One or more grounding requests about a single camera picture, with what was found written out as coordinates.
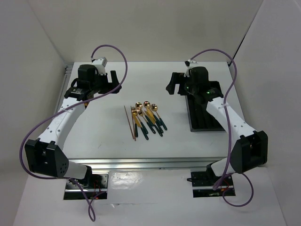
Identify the aluminium table rail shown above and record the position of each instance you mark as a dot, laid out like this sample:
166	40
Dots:
107	164

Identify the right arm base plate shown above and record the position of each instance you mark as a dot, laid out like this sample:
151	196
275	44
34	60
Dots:
202	185

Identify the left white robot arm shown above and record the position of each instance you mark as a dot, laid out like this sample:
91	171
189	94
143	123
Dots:
45	154

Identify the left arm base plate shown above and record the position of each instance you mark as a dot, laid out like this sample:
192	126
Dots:
97	188

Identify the gold spoon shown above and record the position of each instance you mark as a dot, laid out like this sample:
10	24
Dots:
154	108
138	106
147	106

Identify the copper chopstick left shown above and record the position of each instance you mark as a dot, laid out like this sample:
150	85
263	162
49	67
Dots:
132	133

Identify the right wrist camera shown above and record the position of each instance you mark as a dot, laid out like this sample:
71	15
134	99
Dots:
190	64

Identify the copper chopstick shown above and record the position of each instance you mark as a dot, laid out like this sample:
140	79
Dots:
133	123
132	133

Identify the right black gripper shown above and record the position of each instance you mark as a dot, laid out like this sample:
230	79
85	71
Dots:
178	78

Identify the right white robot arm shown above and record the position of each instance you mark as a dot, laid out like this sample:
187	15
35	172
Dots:
247	148

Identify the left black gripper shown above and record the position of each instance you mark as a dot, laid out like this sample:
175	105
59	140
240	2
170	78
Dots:
108	86

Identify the black cutlery tray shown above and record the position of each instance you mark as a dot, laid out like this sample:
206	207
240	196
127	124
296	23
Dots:
198	96

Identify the copper chopstick right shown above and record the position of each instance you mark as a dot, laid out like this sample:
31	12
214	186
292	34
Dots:
133	123

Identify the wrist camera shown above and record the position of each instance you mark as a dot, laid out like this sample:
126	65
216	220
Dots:
190	64
100	61

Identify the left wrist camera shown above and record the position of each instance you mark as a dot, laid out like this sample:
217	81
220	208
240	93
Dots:
100	61

